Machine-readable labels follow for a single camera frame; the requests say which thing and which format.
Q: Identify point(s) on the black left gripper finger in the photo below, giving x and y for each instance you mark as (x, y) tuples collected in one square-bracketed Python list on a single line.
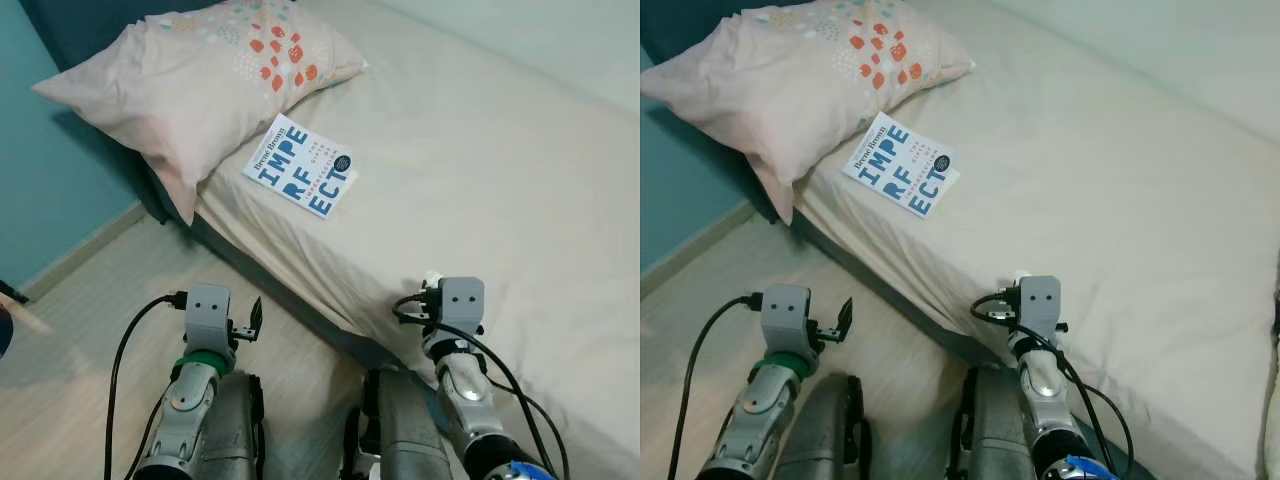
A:
[(844, 318), (255, 315)]

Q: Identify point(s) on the white book blue letters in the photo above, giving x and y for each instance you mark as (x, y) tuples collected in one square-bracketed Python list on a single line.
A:
[(300, 168), (900, 166)]

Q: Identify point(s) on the pink patterned pillow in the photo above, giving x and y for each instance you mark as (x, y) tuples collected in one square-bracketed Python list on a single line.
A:
[(190, 90), (790, 90)]

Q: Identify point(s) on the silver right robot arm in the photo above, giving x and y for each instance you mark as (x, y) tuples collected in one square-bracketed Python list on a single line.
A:
[(1050, 400), (470, 400)]

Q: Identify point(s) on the grey robot right leg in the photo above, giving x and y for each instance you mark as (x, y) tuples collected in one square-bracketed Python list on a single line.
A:
[(1000, 430), (405, 430)]

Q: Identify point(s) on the cream sheeted bed mattress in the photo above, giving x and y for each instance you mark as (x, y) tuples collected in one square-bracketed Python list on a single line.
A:
[(480, 180), (1080, 180)]

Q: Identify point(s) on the dark blue round object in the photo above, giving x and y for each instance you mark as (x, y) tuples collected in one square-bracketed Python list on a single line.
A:
[(6, 335)]

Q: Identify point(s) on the cream cartoon print blanket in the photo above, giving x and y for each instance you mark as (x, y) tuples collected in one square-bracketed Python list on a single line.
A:
[(1273, 420)]

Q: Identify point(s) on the teal upholstered headboard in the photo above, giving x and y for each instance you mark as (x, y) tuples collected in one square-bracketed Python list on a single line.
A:
[(690, 15), (80, 20)]

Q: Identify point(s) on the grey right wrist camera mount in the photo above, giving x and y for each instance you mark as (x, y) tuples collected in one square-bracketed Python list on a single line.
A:
[(1040, 305), (462, 305)]

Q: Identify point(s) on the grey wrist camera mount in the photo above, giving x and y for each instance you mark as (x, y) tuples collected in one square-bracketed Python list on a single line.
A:
[(462, 305), (1040, 305), (208, 315), (786, 315)]

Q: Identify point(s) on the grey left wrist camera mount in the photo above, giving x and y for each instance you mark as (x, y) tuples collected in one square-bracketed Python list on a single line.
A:
[(786, 315), (208, 315)]

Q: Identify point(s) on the dark bed frame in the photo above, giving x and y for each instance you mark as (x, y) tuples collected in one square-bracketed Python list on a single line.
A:
[(330, 335), (930, 330)]

